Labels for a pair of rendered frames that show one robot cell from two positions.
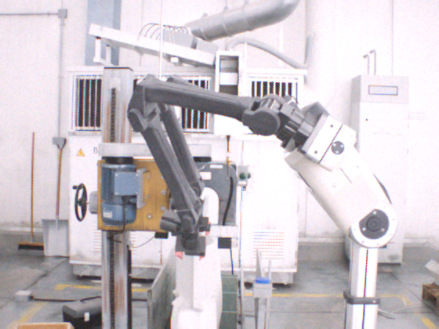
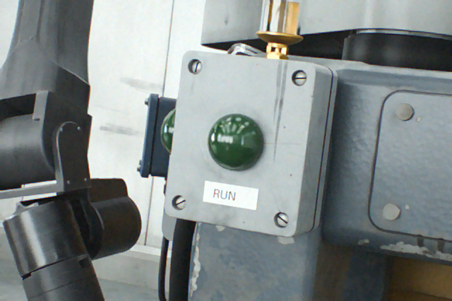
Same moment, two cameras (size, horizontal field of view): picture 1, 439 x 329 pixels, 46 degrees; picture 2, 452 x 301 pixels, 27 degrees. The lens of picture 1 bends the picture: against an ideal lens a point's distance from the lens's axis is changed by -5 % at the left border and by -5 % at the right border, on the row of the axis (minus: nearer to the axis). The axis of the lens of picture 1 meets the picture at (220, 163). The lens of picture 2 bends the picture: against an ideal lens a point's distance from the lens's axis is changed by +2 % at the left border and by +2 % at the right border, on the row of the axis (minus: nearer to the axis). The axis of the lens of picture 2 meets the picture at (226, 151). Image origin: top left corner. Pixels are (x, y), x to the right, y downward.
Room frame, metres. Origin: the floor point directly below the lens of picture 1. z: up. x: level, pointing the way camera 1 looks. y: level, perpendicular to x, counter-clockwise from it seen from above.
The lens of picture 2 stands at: (2.56, -0.57, 1.30)
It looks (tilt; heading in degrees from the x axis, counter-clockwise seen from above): 3 degrees down; 109
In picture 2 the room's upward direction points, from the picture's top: 7 degrees clockwise
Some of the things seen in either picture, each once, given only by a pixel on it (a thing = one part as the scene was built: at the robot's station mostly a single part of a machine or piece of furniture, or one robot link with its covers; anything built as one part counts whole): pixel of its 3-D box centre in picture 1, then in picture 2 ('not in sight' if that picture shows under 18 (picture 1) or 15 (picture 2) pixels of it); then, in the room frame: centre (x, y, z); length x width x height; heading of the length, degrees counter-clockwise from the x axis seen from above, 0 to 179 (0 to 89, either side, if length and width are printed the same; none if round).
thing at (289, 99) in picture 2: (242, 175); (251, 142); (2.41, -0.10, 1.29); 0.08 x 0.05 x 0.09; 178
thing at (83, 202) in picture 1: (80, 202); not in sight; (2.49, 0.65, 1.13); 0.18 x 0.11 x 0.18; 178
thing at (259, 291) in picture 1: (262, 288); not in sight; (2.27, -0.19, 0.81); 0.08 x 0.08 x 0.06; 88
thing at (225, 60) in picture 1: (229, 95); not in sight; (4.85, -0.06, 1.82); 0.51 x 0.27 x 0.71; 178
